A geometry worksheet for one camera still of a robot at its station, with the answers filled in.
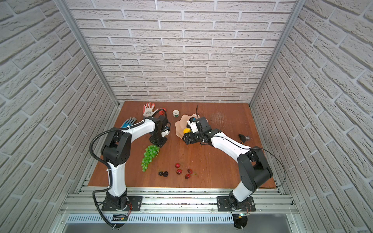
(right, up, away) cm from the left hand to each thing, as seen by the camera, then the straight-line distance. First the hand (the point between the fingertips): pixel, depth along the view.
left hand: (160, 143), depth 95 cm
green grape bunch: (-4, -4, -7) cm, 9 cm away
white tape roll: (+8, +21, +16) cm, 28 cm away
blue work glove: (-27, +14, +12) cm, 32 cm away
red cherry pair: (+13, -14, -12) cm, 22 cm away
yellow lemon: (+17, +9, +3) cm, 19 cm away
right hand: (+19, +6, -7) cm, 21 cm away
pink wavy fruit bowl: (+14, +13, +8) cm, 20 cm away
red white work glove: (-15, +23, +19) cm, 33 cm away
